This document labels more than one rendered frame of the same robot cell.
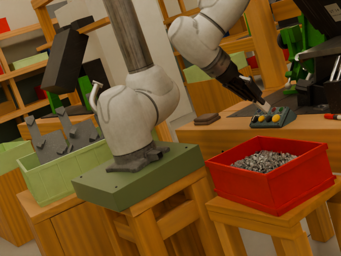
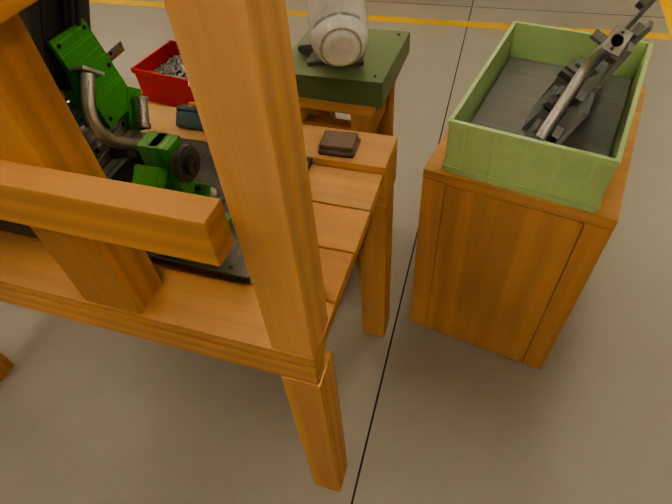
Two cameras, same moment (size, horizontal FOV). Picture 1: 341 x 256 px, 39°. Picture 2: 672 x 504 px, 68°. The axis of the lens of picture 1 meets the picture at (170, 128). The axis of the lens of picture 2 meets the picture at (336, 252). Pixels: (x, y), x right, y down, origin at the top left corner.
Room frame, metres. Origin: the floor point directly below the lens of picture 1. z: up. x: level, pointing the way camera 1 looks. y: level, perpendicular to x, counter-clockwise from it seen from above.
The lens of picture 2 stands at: (2.88, -0.84, 1.72)
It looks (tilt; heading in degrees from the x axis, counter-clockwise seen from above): 49 degrees down; 143
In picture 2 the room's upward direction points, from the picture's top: 5 degrees counter-clockwise
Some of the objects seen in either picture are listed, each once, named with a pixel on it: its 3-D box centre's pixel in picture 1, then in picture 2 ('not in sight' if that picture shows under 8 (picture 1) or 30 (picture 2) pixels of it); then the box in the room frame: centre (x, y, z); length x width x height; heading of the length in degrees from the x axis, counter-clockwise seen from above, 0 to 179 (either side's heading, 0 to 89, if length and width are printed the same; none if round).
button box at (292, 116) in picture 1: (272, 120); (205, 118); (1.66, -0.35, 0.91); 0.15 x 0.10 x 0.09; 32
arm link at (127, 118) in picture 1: (123, 117); not in sight; (1.68, 0.14, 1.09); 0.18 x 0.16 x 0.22; 142
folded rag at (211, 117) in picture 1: (206, 119); (339, 143); (2.03, -0.16, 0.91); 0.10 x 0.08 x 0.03; 33
